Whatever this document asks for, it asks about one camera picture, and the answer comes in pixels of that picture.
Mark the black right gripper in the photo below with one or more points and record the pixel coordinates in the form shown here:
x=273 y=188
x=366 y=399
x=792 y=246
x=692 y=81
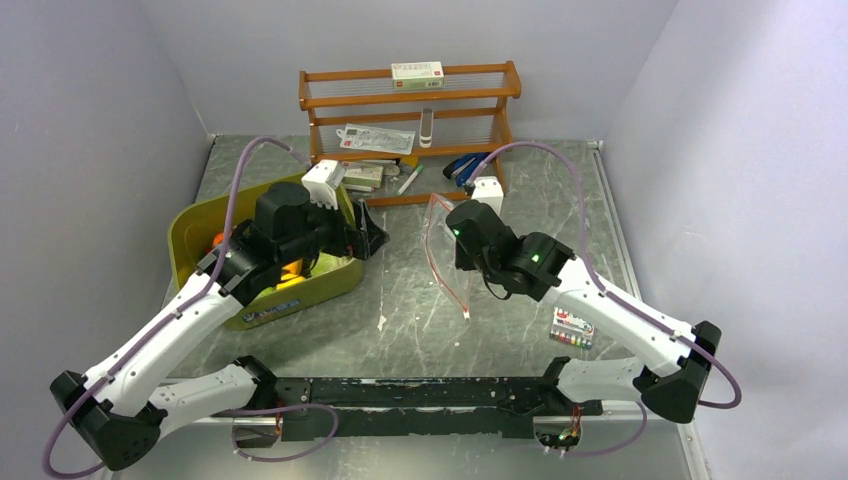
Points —
x=463 y=259

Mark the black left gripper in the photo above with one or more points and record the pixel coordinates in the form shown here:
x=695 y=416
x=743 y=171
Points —
x=358 y=240

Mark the clear zip top bag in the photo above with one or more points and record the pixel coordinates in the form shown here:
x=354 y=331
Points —
x=439 y=244

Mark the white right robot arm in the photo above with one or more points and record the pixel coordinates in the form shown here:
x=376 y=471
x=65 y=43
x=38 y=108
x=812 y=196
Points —
x=668 y=366

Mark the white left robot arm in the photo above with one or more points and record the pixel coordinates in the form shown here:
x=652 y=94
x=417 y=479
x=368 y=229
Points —
x=121 y=407

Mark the yellow lemon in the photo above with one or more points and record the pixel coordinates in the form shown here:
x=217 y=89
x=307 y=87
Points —
x=291 y=274

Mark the blue stapler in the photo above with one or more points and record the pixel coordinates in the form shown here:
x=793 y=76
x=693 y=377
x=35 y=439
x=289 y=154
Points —
x=460 y=170

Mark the white green box lower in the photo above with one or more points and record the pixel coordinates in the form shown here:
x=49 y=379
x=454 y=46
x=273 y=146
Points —
x=363 y=174

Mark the green white marker pen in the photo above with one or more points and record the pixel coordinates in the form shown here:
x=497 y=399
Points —
x=405 y=186

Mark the olive green plastic bin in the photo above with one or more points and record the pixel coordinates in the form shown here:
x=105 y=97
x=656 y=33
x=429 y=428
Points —
x=190 y=237

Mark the white flat packet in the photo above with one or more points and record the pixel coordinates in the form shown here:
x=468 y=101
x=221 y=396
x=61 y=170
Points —
x=376 y=139

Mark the colourful marker set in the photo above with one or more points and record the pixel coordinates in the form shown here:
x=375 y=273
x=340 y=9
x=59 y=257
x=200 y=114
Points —
x=569 y=329

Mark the orange wooden shelf rack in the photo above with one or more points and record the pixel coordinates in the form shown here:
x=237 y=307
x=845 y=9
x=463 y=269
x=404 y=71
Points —
x=360 y=115

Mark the white grey small device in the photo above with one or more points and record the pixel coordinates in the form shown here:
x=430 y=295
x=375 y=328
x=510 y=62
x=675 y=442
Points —
x=426 y=128

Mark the white green box on shelf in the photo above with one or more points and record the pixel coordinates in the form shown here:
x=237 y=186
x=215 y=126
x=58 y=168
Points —
x=414 y=76

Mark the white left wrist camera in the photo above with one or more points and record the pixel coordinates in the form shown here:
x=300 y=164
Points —
x=322 y=182

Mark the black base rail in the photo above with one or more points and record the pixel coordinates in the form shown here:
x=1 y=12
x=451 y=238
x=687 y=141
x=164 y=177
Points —
x=359 y=407

